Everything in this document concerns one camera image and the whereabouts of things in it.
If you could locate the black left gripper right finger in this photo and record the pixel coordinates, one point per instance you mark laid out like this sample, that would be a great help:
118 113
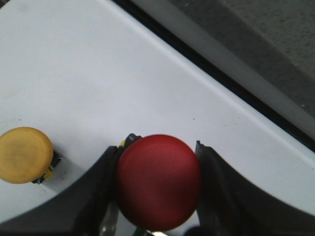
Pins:
233 206

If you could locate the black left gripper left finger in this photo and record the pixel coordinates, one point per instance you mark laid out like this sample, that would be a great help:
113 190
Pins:
85 208

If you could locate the grey speckled stone shelf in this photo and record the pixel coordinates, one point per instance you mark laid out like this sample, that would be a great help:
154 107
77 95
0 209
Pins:
273 38

